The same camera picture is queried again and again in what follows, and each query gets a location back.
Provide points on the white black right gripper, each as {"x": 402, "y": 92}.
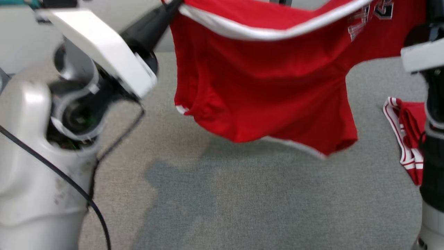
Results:
{"x": 426, "y": 55}

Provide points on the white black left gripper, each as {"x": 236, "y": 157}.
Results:
{"x": 104, "y": 45}

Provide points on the red jersey striped trim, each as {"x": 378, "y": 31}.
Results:
{"x": 412, "y": 125}

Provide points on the red jersey plain white trim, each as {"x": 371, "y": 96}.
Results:
{"x": 263, "y": 80}

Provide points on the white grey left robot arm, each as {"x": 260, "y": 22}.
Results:
{"x": 31, "y": 180}

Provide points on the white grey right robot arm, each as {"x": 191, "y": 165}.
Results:
{"x": 433, "y": 180}

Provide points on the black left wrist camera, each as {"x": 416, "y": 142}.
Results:
{"x": 59, "y": 2}

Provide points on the teal left camera connector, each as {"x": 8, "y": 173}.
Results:
{"x": 20, "y": 2}

